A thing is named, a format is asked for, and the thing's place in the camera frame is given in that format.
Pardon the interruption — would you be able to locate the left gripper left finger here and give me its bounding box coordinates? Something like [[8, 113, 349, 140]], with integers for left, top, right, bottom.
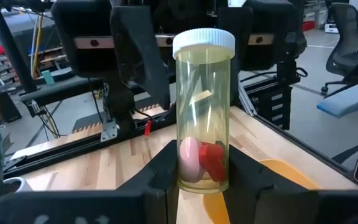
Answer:
[[116, 139, 180, 224]]

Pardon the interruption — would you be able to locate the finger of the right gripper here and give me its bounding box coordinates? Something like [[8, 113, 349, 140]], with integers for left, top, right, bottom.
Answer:
[[109, 5, 171, 111], [218, 5, 255, 106]]

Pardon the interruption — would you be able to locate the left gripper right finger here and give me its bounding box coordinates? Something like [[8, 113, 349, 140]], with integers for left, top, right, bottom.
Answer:
[[222, 144, 319, 224]]

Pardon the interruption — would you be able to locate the pink oval pill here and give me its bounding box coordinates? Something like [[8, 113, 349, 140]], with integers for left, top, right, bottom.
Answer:
[[178, 136, 205, 184]]

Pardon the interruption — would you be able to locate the red pill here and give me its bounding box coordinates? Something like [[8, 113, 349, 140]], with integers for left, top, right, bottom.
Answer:
[[199, 142, 228, 183]]

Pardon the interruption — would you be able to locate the yellow plastic bin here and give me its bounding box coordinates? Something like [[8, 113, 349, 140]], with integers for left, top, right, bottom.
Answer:
[[202, 158, 322, 224]]

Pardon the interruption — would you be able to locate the small teal box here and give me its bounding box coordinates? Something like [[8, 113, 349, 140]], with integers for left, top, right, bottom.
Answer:
[[41, 70, 56, 86]]

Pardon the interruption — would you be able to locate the grey computer desk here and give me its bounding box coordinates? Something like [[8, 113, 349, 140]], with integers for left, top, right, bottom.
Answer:
[[19, 67, 105, 108]]

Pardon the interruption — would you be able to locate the black monitor pole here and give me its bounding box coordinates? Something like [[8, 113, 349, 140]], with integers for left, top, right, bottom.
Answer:
[[0, 0, 39, 93]]

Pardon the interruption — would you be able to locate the black mesh office chair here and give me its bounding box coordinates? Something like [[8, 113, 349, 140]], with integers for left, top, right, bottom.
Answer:
[[320, 2, 358, 94]]

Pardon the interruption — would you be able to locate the light blue padded seat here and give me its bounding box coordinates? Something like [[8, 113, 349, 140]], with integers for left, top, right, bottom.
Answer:
[[316, 81, 358, 144]]

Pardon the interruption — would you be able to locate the black floor box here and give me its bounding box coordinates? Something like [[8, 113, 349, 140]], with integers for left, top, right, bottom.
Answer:
[[0, 91, 23, 124]]

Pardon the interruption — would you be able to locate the white plant pot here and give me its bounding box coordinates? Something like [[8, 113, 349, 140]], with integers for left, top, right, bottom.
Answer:
[[0, 176, 34, 224]]

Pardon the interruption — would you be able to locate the yellow cable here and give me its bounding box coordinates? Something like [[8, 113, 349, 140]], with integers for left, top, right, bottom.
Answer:
[[29, 14, 45, 79]]

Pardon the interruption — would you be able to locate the silver metal bracket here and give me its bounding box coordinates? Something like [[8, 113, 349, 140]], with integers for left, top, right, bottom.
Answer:
[[100, 83, 120, 143]]

